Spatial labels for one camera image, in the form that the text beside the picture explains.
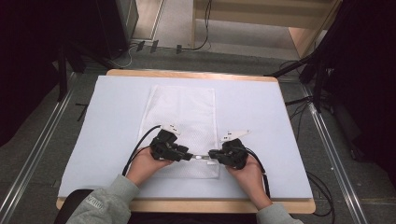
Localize white floor cable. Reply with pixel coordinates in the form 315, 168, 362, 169
114, 43, 138, 69

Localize person's dark pants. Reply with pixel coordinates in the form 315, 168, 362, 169
126, 212, 260, 224

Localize person's right hand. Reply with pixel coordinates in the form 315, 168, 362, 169
225, 154, 274, 211

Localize black metal stand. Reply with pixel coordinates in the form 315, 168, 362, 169
263, 50, 332, 114
56, 40, 88, 103

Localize black cabinet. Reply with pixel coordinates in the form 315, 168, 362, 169
92, 0, 140, 61

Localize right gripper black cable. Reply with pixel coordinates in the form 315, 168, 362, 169
245, 147, 272, 199

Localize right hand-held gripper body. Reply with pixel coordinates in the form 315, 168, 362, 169
215, 129, 251, 171

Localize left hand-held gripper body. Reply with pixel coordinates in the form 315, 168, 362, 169
149, 123, 189, 163

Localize wooden table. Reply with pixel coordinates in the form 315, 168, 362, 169
55, 68, 317, 215

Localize black curtain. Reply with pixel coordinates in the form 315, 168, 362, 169
323, 0, 396, 188
0, 0, 104, 147

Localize light wooden shelf unit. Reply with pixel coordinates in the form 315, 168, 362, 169
191, 0, 344, 59

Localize white table mat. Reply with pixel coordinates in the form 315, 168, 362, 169
57, 75, 314, 200

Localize person's left hand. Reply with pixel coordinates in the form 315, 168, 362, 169
125, 146, 174, 189

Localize black chair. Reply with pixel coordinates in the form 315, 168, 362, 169
53, 188, 95, 224

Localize black floor cables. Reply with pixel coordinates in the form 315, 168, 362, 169
305, 171, 336, 217

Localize metal floor rail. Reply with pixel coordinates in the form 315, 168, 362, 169
300, 83, 371, 224
0, 72, 78, 224

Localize white mesh laundry bag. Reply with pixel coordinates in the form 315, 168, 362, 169
135, 85, 221, 180

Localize hanging black cable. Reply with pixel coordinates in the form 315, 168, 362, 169
181, 0, 213, 51

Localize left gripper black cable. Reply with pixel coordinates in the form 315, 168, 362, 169
121, 124, 163, 177

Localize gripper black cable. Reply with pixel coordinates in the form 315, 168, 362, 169
245, 147, 272, 199
121, 124, 163, 177

